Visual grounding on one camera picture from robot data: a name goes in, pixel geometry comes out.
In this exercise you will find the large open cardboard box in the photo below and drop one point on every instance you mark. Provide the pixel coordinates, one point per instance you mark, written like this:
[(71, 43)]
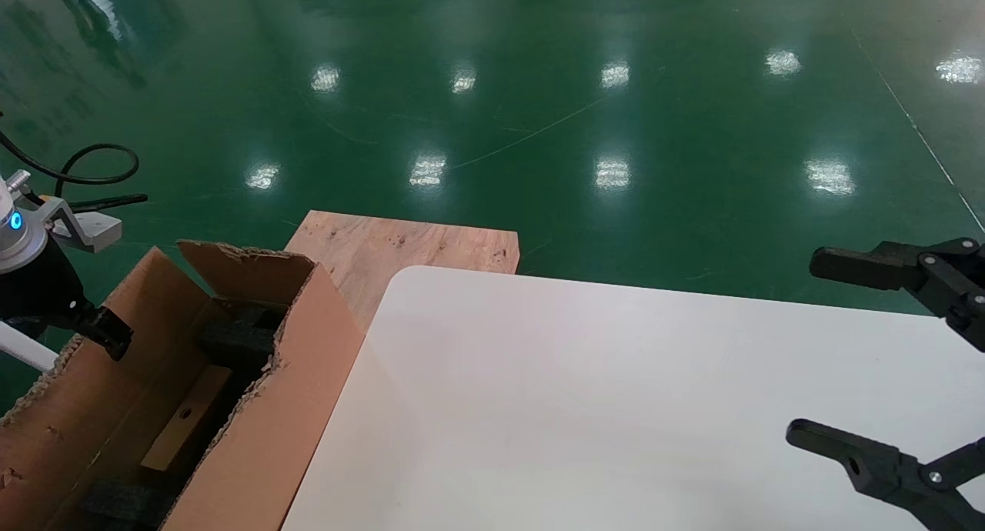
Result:
[(292, 408)]

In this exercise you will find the plywood board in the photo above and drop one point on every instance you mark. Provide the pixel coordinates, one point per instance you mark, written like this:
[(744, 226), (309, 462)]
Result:
[(408, 242)]

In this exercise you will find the black foam block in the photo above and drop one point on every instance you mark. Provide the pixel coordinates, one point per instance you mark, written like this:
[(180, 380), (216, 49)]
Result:
[(238, 338), (127, 508)]

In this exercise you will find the small brown cardboard box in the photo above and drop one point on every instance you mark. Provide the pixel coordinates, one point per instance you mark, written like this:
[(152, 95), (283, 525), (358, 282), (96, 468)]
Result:
[(188, 415)]

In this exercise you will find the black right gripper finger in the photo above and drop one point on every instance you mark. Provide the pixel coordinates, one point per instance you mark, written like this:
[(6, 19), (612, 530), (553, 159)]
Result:
[(916, 273), (885, 469)]

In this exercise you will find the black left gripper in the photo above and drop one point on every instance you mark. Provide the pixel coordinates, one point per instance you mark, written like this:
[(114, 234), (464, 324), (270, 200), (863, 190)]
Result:
[(38, 292)]

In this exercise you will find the white tubular stand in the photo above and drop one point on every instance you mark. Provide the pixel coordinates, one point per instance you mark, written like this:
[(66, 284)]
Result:
[(27, 350)]

